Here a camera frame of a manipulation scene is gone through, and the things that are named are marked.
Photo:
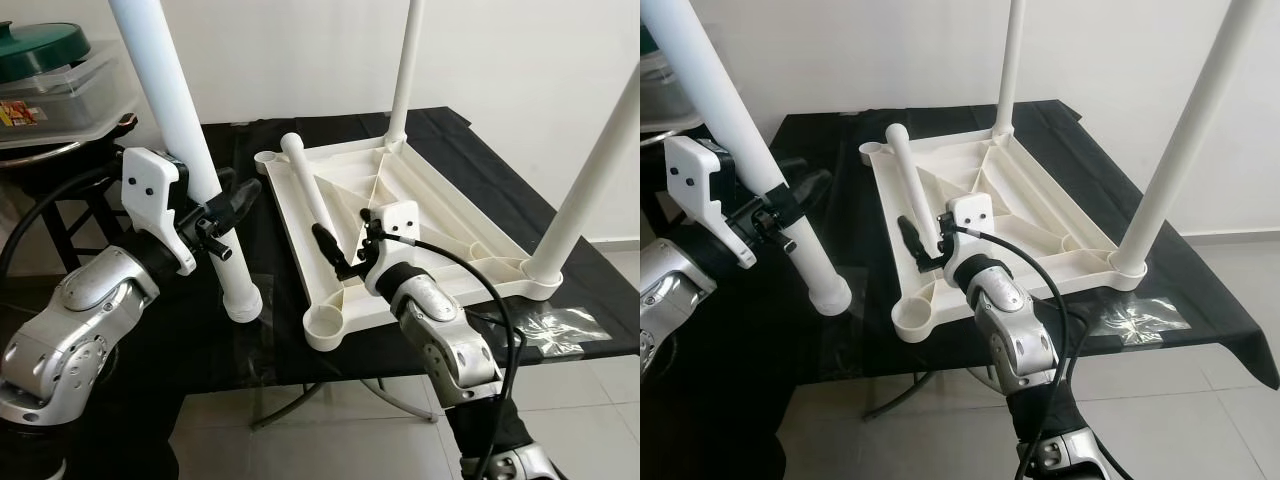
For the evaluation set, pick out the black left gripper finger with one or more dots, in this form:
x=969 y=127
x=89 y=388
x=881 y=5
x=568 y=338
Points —
x=240 y=200
x=226 y=177
x=805 y=192

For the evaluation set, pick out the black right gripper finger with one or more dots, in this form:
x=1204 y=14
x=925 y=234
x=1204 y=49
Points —
x=922 y=243
x=335 y=250

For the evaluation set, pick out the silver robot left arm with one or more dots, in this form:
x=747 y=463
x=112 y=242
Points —
x=680 y=300
x=70 y=330

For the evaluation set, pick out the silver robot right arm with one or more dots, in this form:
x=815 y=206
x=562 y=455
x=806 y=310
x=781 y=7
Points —
x=450 y=340
x=1030 y=335

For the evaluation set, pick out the white plastic children table top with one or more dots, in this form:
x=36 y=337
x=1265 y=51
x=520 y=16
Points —
x=1030 y=210
x=430 y=220

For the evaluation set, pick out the long shiny tape strip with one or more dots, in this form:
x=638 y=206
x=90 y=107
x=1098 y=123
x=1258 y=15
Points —
x=845 y=330

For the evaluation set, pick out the black round basin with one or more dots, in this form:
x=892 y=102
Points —
x=30 y=172
x=660 y=138

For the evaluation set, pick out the black basin stand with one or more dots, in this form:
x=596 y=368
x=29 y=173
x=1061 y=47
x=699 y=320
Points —
x=70 y=225

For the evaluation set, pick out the black tablecloth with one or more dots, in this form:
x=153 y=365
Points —
x=510 y=195
x=1110 y=180

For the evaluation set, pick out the grey plastic storage box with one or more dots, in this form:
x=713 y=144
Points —
x=60 y=110
x=665 y=90

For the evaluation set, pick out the wide clear tape patch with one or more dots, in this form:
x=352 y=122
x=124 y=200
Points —
x=1145 y=320
x=560 y=330

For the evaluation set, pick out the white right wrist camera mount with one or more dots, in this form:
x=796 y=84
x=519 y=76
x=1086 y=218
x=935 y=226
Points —
x=395 y=220
x=972 y=212

